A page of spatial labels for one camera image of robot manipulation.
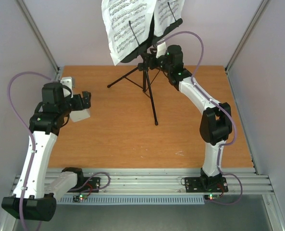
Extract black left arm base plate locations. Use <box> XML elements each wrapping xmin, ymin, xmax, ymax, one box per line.
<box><xmin>68</xmin><ymin>177</ymin><xmax>101</xmax><ymax>193</ymax></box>

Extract right white sheet music page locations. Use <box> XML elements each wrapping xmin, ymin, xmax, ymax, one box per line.
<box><xmin>154</xmin><ymin>0</ymin><xmax>185</xmax><ymax>37</ymax></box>

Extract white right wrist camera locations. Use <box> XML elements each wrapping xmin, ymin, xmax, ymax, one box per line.
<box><xmin>156</xmin><ymin>42</ymin><xmax>167</xmax><ymax>58</ymax></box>

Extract aluminium corner post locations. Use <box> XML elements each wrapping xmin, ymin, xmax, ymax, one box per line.
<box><xmin>15</xmin><ymin>0</ymin><xmax>60</xmax><ymax>75</ymax></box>
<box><xmin>225</xmin><ymin>0</ymin><xmax>271</xmax><ymax>75</ymax></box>

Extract left white sheet music page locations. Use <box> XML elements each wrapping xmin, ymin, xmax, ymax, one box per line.
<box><xmin>101</xmin><ymin>0</ymin><xmax>156</xmax><ymax>65</ymax></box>

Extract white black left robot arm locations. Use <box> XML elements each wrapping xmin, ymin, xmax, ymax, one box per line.
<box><xmin>1</xmin><ymin>77</ymin><xmax>91</xmax><ymax>221</ymax></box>

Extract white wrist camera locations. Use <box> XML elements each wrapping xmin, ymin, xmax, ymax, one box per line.
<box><xmin>60</xmin><ymin>77</ymin><xmax>74</xmax><ymax>98</ymax></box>
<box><xmin>156</xmin><ymin>42</ymin><xmax>167</xmax><ymax>58</ymax></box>

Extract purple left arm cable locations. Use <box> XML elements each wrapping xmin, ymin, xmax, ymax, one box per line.
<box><xmin>7</xmin><ymin>71</ymin><xmax>54</xmax><ymax>231</ymax></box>

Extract left aluminium corner post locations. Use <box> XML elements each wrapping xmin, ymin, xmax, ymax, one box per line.
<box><xmin>15</xmin><ymin>0</ymin><xmax>60</xmax><ymax>75</ymax></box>

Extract aluminium front frame rails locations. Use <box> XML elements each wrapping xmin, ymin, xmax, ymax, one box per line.
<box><xmin>12</xmin><ymin>168</ymin><xmax>275</xmax><ymax>196</ymax></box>

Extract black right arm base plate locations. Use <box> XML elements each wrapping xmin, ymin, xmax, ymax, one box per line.
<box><xmin>184</xmin><ymin>176</ymin><xmax>229</xmax><ymax>193</ymax></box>

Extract grey slotted cable duct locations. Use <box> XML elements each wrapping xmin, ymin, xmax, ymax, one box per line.
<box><xmin>57</xmin><ymin>195</ymin><xmax>204</xmax><ymax>205</ymax></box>

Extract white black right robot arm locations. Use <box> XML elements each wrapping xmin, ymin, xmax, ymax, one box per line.
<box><xmin>138</xmin><ymin>45</ymin><xmax>232</xmax><ymax>191</ymax></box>

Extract white grey metronome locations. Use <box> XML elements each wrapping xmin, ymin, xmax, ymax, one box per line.
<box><xmin>70</xmin><ymin>109</ymin><xmax>90</xmax><ymax>122</ymax></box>

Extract white sheet music page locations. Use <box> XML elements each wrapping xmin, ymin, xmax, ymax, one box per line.
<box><xmin>101</xmin><ymin>0</ymin><xmax>156</xmax><ymax>65</ymax></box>
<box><xmin>154</xmin><ymin>0</ymin><xmax>185</xmax><ymax>37</ymax></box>

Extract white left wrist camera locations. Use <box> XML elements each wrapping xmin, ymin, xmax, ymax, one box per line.
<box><xmin>60</xmin><ymin>77</ymin><xmax>74</xmax><ymax>98</ymax></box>

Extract right aluminium corner post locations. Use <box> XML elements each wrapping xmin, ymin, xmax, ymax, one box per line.
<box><xmin>225</xmin><ymin>0</ymin><xmax>271</xmax><ymax>75</ymax></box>

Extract black tripod music stand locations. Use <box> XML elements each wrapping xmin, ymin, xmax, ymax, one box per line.
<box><xmin>107</xmin><ymin>0</ymin><xmax>185</xmax><ymax>126</ymax></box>

